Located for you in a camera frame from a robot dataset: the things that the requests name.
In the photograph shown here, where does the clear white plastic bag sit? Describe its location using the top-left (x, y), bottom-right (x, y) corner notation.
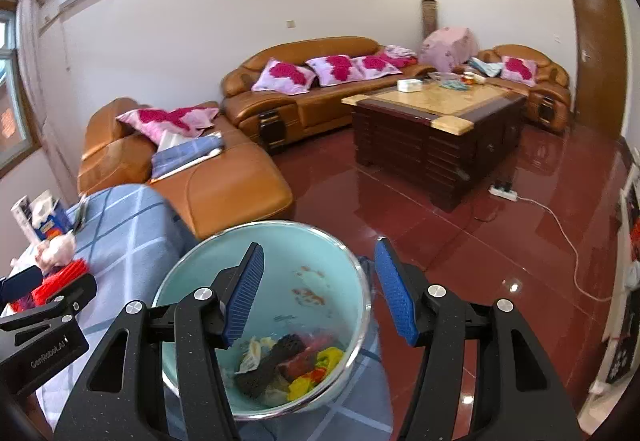
top-left (34, 231), bottom-right (76, 274)

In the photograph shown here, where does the pink plastic bag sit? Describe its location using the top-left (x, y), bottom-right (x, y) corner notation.
top-left (279, 331), bottom-right (337, 383)

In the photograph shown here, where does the light blue trash bucket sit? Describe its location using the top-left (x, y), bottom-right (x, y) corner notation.
top-left (153, 220), bottom-right (371, 421)

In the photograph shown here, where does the blue plaid tablecloth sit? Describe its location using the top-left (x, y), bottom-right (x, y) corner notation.
top-left (6, 183), bottom-right (396, 441)

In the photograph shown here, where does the blue LOOK drink carton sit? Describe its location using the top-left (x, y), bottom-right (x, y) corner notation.
top-left (29, 190), bottom-right (73, 241)

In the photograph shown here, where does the small dark green packet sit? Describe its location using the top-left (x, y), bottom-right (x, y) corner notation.
top-left (72, 198), bottom-right (88, 234)

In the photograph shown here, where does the white milk carton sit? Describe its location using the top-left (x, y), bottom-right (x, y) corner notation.
top-left (11, 196), bottom-right (40, 245)

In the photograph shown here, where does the brown leather chaise sofa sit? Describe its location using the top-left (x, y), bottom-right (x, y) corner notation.
top-left (77, 98), bottom-right (295, 239)

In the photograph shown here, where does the folded blue plaid cloth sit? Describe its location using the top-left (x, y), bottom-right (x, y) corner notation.
top-left (151, 134), bottom-right (224, 181)

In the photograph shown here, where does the white power strip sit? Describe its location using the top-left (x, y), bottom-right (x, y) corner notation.
top-left (489, 180), bottom-right (518, 202)

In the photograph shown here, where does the dark wood coffee table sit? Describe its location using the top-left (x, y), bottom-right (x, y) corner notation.
top-left (342, 83), bottom-right (527, 213)

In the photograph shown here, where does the pink floral pillow on chaise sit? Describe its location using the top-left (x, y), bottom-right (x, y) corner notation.
top-left (116, 106), bottom-right (219, 146)

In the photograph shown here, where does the brown leather three-seat sofa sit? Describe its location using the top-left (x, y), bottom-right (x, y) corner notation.
top-left (221, 36), bottom-right (435, 148)

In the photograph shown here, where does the white tissue box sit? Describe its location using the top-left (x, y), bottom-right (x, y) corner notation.
top-left (396, 78), bottom-right (423, 94)

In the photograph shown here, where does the white TV cabinet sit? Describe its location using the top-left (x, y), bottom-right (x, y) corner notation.
top-left (578, 165), bottom-right (639, 435)

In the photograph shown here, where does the pink cloth covered object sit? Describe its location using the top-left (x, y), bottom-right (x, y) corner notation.
top-left (418, 26), bottom-right (480, 73)

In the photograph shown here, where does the brown leather armchair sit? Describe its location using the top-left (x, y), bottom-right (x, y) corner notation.
top-left (452, 44), bottom-right (572, 134)

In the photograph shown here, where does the brown wooden door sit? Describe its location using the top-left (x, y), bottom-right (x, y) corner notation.
top-left (572, 0), bottom-right (627, 140)

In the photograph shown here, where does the window with white frame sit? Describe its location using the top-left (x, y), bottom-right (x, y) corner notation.
top-left (0, 0), bottom-right (40, 177)

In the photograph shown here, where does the white power cable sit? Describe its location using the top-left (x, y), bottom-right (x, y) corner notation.
top-left (515, 195), bottom-right (626, 303)

